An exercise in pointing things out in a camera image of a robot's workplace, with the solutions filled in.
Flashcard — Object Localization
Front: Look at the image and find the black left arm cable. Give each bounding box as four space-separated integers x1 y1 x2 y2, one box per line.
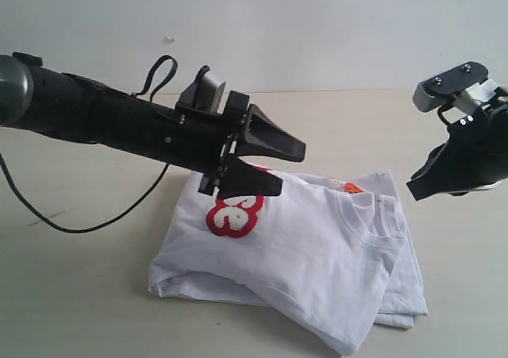
0 55 179 234

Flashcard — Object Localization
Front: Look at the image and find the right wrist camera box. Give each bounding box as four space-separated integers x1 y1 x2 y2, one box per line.
413 61 507 116

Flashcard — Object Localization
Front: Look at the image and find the white t-shirt red lettering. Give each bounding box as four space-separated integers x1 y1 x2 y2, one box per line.
148 171 428 356

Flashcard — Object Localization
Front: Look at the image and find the orange neck label tag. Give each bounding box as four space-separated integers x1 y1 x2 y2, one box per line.
343 182 364 194

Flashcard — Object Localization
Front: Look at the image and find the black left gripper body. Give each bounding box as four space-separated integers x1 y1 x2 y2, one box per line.
170 90 250 195

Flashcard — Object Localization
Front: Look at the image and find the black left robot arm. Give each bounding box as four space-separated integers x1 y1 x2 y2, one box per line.
1 52 306 199

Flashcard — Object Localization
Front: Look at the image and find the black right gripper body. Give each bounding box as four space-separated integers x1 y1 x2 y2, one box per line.
428 107 507 193

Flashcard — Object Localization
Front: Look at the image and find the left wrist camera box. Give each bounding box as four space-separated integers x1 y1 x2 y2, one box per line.
175 65 226 114

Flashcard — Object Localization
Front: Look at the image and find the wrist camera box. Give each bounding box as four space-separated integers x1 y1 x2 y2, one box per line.
413 61 507 116
175 65 226 114

